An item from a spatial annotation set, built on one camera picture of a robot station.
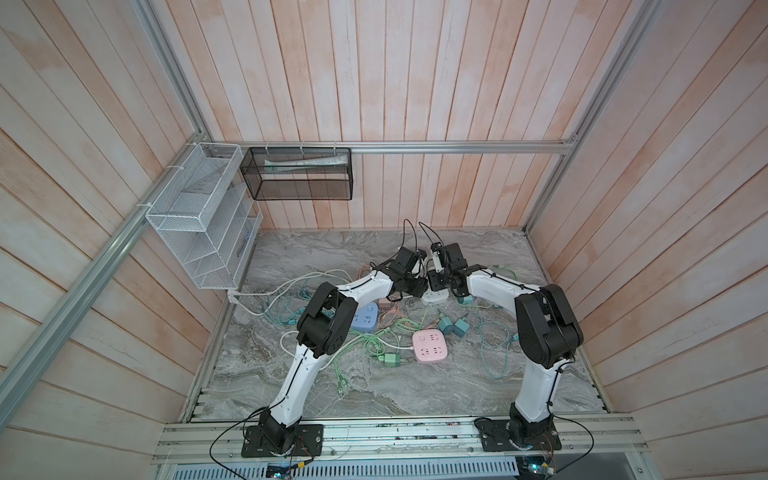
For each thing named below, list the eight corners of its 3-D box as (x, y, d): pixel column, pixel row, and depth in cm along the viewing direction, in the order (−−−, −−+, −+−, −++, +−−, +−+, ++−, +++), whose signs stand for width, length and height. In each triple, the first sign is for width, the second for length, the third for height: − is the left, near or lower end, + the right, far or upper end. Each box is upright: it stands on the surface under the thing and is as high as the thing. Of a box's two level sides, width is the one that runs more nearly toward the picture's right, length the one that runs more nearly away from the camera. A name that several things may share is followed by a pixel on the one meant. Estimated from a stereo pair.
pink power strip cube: (414, 361, 88) (415, 358, 86) (412, 333, 94) (412, 329, 92) (446, 361, 88) (448, 358, 86) (442, 333, 94) (443, 329, 92)
